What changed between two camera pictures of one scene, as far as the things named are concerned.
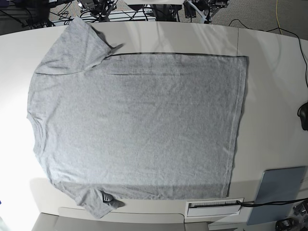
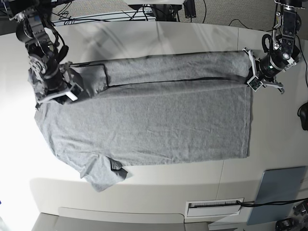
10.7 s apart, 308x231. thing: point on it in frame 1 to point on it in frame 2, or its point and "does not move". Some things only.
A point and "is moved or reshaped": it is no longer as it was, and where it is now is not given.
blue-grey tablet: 277,185 does not move
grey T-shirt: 110,127 is moved or reshaped
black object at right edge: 302,113 does not move
